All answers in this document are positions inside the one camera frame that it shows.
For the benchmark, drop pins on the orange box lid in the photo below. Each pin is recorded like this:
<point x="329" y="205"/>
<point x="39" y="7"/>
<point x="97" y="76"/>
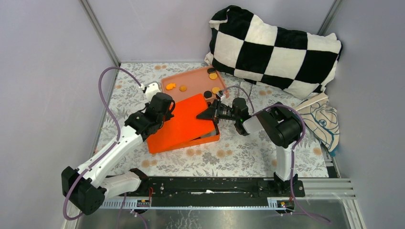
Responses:
<point x="185" y="122"/>

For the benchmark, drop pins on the pink cookie tray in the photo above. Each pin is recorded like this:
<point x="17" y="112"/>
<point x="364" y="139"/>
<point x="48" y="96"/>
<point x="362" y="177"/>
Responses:
<point x="197" y="82"/>

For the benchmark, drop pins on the orange fish cookie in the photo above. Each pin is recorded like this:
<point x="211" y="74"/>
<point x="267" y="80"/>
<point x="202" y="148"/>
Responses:
<point x="170" y="86"/>

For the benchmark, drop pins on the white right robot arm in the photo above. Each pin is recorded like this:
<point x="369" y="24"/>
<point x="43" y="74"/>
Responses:
<point x="281" y="123"/>

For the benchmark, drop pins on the black white checkered pillow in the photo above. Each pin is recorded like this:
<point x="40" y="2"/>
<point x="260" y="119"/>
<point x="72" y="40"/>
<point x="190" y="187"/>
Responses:
<point x="297" y="62"/>

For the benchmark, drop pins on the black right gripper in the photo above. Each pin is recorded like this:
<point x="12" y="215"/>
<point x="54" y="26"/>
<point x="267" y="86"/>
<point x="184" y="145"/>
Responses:
<point x="208" y="114"/>

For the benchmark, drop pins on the beige blue printed cloth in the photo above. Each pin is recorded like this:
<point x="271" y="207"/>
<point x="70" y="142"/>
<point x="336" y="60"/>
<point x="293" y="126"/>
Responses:
<point x="321" y="118"/>

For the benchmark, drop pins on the yellow round biscuit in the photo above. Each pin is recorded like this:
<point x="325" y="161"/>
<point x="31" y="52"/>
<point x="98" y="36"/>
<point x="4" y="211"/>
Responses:
<point x="215" y="90"/>
<point x="213" y="76"/>

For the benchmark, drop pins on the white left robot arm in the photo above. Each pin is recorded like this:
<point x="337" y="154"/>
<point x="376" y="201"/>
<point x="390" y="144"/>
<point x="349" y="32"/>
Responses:
<point x="104" y="170"/>

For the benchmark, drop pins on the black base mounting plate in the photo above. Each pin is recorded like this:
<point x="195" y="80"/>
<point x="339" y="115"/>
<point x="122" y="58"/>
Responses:
<point x="215" y="191"/>

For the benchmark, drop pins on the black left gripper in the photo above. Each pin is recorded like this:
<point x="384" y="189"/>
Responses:
<point x="169" y="115"/>

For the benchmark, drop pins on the aluminium frame rail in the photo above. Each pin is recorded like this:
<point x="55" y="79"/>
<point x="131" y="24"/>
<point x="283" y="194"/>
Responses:
<point x="315" y="189"/>

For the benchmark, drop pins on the swirl butter cookie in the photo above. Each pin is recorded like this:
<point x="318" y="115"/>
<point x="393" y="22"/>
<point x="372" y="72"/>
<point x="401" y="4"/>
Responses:
<point x="183" y="88"/>

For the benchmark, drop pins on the black sandwich cookie tilted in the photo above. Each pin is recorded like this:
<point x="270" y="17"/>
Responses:
<point x="211" y="70"/>

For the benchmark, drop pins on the orange cookie box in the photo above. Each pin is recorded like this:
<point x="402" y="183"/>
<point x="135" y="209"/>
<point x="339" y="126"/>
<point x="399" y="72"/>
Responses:
<point x="161" y="142"/>

